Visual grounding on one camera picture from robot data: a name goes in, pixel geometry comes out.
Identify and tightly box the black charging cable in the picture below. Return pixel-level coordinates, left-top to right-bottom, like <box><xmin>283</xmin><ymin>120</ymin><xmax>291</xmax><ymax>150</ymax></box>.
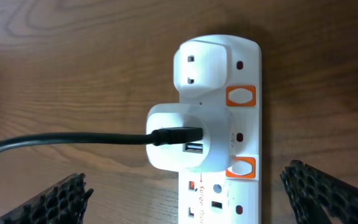
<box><xmin>0</xmin><ymin>126</ymin><xmax>204</xmax><ymax>169</ymax></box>

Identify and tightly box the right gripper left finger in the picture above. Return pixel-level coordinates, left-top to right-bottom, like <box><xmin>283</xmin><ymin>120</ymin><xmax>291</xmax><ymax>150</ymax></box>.
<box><xmin>0</xmin><ymin>173</ymin><xmax>94</xmax><ymax>224</ymax></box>

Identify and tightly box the white plug adapter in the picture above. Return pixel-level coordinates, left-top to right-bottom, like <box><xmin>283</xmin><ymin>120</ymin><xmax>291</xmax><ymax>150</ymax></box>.
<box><xmin>173</xmin><ymin>40</ymin><xmax>229</xmax><ymax>98</ymax></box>

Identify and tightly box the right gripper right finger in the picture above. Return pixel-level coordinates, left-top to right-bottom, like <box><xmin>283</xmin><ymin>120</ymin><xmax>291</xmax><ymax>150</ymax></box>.
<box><xmin>280</xmin><ymin>160</ymin><xmax>358</xmax><ymax>224</ymax></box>

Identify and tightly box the white USB charger adapter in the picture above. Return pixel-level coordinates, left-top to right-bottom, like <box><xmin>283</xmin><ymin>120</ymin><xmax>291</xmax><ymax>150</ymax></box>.
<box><xmin>146</xmin><ymin>103</ymin><xmax>234</xmax><ymax>172</ymax></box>

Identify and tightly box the white power strip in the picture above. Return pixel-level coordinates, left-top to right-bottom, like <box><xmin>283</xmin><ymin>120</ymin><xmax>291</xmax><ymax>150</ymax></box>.
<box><xmin>174</xmin><ymin>34</ymin><xmax>262</xmax><ymax>223</ymax></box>

